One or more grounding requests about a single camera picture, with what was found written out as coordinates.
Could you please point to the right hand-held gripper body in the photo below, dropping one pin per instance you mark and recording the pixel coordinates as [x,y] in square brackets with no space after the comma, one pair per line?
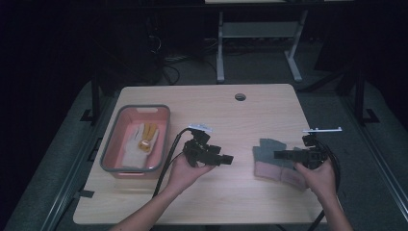
[312,155]

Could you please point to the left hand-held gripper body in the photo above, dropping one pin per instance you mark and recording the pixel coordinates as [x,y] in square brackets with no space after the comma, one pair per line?
[197,149]

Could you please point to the pink basket with grey rim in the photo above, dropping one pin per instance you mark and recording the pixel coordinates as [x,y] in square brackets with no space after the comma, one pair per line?
[110,154]

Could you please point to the person's right hand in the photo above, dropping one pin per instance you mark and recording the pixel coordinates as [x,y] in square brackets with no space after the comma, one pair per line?
[317,179]

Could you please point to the person's left hand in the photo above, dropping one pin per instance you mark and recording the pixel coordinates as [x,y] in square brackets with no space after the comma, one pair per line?
[184,174]

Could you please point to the white metal stand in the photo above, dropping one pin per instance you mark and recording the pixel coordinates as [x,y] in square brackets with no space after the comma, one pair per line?
[256,30]

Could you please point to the black metal post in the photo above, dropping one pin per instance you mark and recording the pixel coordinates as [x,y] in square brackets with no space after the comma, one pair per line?
[360,96]
[95,96]

